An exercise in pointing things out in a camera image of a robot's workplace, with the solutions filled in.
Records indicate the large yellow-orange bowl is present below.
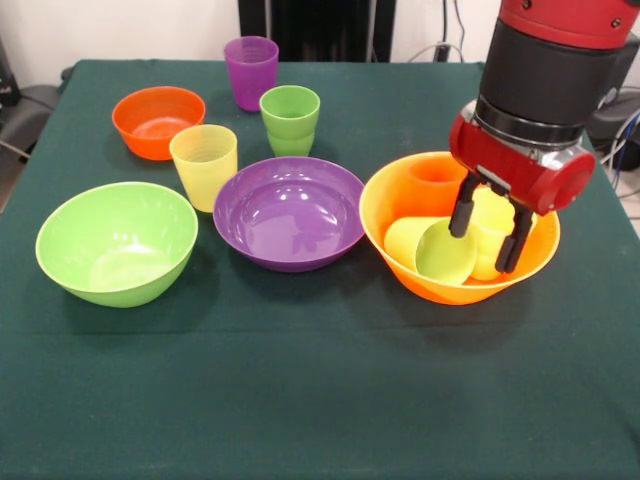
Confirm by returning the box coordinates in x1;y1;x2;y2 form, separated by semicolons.
358;151;561;306

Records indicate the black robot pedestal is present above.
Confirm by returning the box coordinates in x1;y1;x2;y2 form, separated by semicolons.
238;0;396;63

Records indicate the grey office chair base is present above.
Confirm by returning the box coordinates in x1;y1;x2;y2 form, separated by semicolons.
0;39;61;161

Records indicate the grey cable with plug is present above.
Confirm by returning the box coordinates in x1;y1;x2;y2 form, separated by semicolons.
408;42;466;64

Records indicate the light green tapered cup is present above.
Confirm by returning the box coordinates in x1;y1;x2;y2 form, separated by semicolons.
383;216;479;287

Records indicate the orange-red bowl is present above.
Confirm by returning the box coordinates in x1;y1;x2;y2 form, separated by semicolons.
111;85;207;162

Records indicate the purple cup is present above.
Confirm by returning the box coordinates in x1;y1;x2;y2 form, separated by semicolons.
222;35;280;113

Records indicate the orange-red cup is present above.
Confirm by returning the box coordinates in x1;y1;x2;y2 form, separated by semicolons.
408;167;469;221

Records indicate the yellow-orange stepped cup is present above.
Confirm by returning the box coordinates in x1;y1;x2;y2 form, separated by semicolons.
468;185;539;282

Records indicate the blue and white cable bundle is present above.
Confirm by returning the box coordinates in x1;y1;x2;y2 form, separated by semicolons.
599;109;640;189

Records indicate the green bowl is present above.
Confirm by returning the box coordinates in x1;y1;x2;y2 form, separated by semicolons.
34;181;200;309

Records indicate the yellow tapered cup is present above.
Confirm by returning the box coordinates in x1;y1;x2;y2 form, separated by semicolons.
168;124;239;214

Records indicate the purple bowl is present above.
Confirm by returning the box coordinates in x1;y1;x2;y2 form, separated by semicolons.
212;156;367;274

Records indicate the dark green tablecloth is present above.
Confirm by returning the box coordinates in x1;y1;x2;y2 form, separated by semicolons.
0;58;640;480

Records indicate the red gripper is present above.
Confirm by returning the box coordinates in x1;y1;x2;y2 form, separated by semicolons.
448;112;598;275

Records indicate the green stepped cup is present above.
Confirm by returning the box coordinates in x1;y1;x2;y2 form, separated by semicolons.
258;85;321;158

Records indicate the black hanging cable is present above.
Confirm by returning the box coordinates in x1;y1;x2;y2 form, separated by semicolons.
452;0;469;64

